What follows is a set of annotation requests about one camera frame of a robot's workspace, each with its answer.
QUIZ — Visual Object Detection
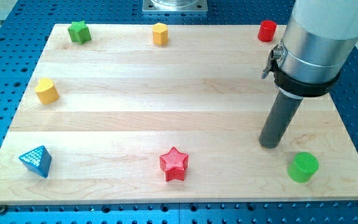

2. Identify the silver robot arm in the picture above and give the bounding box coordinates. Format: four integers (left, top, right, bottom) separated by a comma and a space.
262, 0, 358, 98

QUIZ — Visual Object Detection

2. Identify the wooden board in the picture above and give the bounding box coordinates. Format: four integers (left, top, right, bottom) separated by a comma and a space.
0, 24, 358, 205

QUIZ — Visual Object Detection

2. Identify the yellow hexagon block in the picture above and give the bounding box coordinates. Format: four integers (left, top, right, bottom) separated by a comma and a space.
152, 23, 168, 45

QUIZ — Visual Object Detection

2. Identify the red star block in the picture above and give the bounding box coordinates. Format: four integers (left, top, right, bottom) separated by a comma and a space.
159, 147, 189, 182

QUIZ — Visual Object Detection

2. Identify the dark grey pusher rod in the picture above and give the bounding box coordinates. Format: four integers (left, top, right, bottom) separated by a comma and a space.
259, 91, 303, 149

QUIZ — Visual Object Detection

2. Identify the red cylinder block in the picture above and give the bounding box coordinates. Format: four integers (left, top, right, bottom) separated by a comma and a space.
257, 20, 277, 42

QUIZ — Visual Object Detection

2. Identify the green star block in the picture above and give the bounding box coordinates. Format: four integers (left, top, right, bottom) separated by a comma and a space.
68, 21, 91, 44

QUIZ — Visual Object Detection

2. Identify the yellow heart block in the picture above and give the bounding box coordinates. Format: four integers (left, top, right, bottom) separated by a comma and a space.
35, 78, 60, 105

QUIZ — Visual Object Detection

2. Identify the green cylinder block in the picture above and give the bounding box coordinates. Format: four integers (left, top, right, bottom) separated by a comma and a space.
287, 152, 319, 183

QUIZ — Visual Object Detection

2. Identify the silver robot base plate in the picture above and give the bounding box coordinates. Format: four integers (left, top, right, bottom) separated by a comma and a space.
142, 0, 208, 12

